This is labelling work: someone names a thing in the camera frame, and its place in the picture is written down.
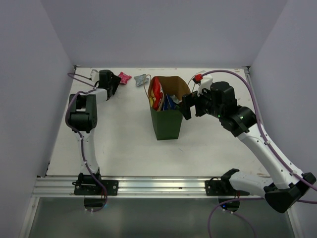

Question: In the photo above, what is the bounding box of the large red white chips bag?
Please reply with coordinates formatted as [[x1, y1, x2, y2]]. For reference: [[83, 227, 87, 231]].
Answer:
[[149, 77, 164, 111]]

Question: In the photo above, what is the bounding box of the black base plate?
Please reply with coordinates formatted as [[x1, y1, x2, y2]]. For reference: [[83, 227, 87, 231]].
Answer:
[[205, 177, 250, 196], [72, 180, 119, 196]]

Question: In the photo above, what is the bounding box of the blue Burts chips bag front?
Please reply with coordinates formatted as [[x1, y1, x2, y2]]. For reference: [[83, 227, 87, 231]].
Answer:
[[162, 94, 177, 111]]

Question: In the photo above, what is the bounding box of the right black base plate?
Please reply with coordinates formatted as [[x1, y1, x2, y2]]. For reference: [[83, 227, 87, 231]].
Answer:
[[205, 177, 250, 196]]

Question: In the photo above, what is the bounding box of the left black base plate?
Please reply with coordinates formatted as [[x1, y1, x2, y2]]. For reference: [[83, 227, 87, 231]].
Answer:
[[72, 180, 119, 196]]

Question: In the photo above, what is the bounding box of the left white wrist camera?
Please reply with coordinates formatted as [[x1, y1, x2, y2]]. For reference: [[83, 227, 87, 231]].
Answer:
[[90, 69, 100, 82]]

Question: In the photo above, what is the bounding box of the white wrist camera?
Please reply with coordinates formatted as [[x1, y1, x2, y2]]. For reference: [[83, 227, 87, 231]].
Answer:
[[90, 69, 100, 82], [193, 70, 213, 96]]

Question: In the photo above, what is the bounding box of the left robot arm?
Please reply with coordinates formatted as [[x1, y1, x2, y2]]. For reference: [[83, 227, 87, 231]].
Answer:
[[65, 69, 121, 195]]

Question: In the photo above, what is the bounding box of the aluminium mounting rail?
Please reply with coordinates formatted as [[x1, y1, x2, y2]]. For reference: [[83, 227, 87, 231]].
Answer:
[[32, 176, 292, 199]]

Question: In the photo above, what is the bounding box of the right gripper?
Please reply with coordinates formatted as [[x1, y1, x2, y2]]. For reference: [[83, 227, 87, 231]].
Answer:
[[179, 84, 223, 119]]

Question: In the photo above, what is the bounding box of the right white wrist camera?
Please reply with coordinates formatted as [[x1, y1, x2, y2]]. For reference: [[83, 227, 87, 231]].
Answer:
[[193, 70, 213, 96]]

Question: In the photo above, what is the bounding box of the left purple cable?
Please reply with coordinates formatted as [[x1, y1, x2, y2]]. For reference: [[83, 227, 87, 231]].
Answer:
[[65, 72, 108, 214]]

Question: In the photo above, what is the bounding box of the pink snack packet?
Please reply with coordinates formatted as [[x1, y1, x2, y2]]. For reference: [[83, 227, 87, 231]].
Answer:
[[118, 72, 132, 85]]

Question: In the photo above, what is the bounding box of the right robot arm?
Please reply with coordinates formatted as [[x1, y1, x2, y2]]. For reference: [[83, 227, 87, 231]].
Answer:
[[181, 82, 317, 213]]

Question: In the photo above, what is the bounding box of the green paper bag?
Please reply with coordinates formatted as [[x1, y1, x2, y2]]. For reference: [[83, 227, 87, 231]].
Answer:
[[144, 76, 190, 140]]

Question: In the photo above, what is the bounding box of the silver grey snack packet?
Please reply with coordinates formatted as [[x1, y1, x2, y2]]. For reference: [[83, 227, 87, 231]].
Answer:
[[170, 95, 180, 104]]

